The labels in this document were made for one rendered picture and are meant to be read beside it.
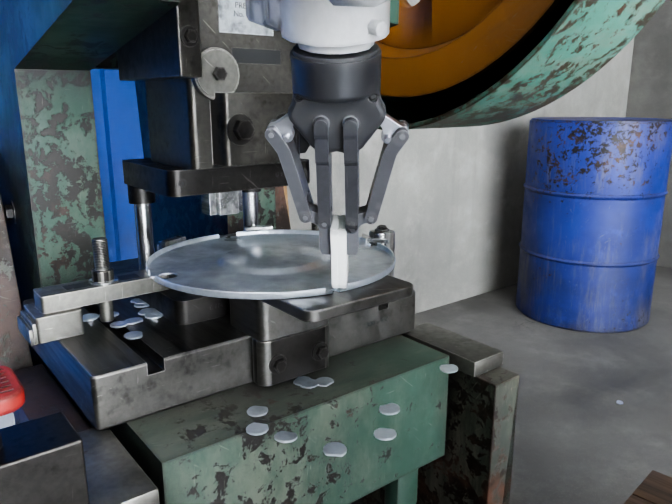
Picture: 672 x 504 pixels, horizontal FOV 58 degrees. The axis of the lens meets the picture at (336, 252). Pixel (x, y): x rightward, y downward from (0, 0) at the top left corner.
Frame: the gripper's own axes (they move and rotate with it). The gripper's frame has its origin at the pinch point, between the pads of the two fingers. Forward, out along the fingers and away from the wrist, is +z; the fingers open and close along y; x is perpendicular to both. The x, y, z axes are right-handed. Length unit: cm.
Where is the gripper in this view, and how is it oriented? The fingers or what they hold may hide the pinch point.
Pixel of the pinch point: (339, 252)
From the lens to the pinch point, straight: 61.2
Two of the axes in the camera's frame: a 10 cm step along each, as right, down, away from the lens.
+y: 10.0, 0.3, -0.8
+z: 0.2, 8.4, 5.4
